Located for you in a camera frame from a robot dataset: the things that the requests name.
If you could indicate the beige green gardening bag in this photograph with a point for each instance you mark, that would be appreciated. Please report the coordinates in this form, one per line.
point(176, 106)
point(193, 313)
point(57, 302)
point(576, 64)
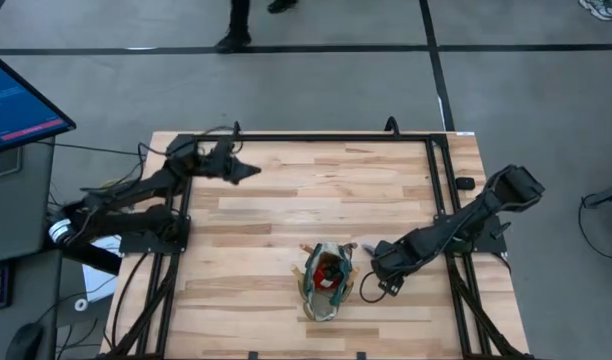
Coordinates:
point(321, 307)

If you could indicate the small white sticker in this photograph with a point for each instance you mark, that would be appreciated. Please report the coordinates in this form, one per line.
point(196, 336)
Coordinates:
point(465, 133)

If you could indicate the computer monitor blue screen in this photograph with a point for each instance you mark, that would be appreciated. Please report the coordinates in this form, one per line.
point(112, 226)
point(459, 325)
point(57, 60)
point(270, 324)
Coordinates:
point(16, 105)

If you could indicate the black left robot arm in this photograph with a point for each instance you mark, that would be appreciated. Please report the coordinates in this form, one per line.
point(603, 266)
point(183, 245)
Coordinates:
point(136, 192)

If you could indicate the small black puck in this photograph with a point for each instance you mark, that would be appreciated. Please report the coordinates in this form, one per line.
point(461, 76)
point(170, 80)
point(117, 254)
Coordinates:
point(465, 183)

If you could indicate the person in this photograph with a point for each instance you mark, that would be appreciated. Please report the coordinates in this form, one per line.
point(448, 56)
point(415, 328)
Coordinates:
point(238, 25)
point(598, 7)

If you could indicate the black desk support bar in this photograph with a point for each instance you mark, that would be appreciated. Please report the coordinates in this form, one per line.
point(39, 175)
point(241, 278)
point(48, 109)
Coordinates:
point(86, 257)

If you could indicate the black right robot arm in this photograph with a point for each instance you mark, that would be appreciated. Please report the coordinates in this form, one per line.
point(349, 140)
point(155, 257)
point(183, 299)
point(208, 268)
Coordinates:
point(476, 215)

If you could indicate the white tape roll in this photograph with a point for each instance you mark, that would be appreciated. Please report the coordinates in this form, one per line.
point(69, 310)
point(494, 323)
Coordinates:
point(81, 304)

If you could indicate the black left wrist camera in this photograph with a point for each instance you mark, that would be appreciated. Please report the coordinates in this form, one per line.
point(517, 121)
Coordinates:
point(224, 147)

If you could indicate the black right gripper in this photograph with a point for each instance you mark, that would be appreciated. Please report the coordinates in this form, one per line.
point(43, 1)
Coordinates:
point(401, 255)

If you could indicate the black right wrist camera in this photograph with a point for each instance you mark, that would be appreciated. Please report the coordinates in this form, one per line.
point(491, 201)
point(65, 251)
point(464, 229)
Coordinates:
point(391, 286)

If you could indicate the grey desk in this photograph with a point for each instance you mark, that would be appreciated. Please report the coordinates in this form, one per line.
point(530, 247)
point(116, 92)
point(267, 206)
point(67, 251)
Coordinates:
point(16, 210)

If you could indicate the white paper sheet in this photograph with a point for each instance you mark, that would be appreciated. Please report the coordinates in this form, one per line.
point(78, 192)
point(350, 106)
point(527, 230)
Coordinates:
point(98, 280)

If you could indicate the black computer mouse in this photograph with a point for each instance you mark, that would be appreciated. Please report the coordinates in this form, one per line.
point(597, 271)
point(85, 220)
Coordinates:
point(23, 342)

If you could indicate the grey stand leg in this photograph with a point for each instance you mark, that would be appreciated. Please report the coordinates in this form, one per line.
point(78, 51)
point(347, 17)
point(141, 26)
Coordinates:
point(611, 195)

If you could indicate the black aluminium table frame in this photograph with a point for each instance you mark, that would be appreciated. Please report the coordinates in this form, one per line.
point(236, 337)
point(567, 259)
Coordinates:
point(311, 137)

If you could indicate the black table clamp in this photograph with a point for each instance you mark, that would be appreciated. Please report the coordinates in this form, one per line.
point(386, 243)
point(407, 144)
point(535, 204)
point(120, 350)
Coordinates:
point(253, 356)
point(361, 356)
point(392, 125)
point(237, 127)

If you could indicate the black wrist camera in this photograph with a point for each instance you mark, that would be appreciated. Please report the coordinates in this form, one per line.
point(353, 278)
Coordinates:
point(391, 286)
point(224, 147)

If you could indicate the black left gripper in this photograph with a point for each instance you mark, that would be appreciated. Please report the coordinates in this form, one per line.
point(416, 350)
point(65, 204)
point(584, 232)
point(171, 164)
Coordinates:
point(216, 167)

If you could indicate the red packet white label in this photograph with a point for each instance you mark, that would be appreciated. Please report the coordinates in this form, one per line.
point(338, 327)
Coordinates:
point(325, 278)

